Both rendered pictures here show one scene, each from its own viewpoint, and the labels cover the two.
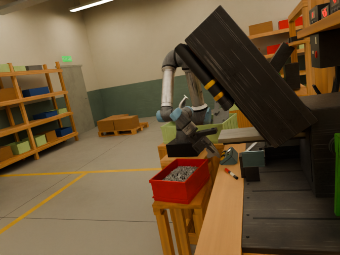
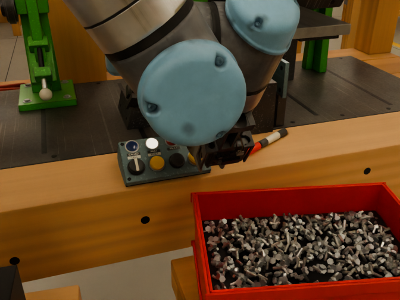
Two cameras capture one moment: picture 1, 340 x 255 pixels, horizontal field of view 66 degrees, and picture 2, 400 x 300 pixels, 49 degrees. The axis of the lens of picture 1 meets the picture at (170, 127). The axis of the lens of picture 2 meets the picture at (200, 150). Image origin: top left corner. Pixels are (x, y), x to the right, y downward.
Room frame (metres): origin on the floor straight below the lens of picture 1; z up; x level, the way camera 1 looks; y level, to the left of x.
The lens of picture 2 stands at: (1.77, 0.28, 1.30)
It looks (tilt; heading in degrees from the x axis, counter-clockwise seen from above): 28 degrees down; 233
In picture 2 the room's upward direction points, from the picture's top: straight up
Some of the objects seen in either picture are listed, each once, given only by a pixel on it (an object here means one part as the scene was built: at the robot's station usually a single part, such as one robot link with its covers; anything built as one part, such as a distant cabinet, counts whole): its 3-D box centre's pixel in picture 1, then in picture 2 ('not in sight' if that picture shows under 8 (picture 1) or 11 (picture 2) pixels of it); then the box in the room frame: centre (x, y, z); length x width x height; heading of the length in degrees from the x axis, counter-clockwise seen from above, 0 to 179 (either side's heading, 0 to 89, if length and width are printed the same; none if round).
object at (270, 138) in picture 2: (230, 173); (265, 141); (1.21, -0.26, 0.91); 0.13 x 0.02 x 0.02; 9
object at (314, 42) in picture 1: (329, 48); not in sight; (1.18, -0.76, 1.42); 0.17 x 0.12 x 0.15; 161
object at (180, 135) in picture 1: (184, 133); not in sight; (1.85, -0.10, 0.99); 0.15 x 0.15 x 0.10
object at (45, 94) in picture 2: not in sight; (44, 86); (1.49, -0.68, 0.96); 0.06 x 0.03 x 0.06; 71
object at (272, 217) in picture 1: (290, 172); (209, 101); (1.14, -0.52, 0.89); 1.10 x 0.42 x 0.02; 161
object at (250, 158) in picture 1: (253, 166); (274, 88); (1.11, -0.34, 0.97); 0.10 x 0.02 x 0.14; 71
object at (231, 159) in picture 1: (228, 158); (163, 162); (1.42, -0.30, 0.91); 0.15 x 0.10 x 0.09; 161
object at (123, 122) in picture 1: (122, 124); not in sight; (7.34, 1.31, 0.22); 1.20 x 0.81 x 0.44; 65
